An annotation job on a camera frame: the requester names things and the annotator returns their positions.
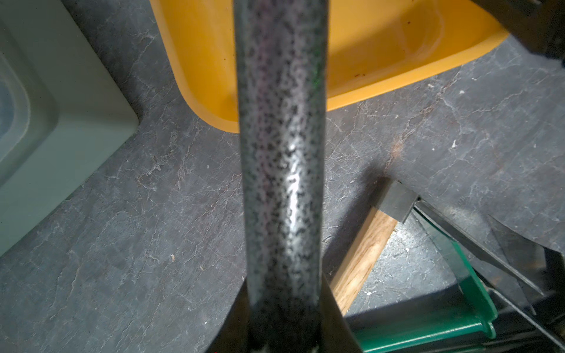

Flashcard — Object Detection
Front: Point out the translucent green storage box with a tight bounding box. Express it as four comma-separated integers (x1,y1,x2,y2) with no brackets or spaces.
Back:
1,1,138,252

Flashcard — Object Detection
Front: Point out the yellow plastic storage tray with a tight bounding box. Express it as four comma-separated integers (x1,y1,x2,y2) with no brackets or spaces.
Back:
151,1,509,133

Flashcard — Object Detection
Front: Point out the red-handled small hoe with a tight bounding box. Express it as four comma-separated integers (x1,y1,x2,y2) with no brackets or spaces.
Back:
232,0,330,353

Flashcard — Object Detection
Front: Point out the wooden-handled hatchet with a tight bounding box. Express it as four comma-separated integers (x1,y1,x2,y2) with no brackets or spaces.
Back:
330,177,544,315

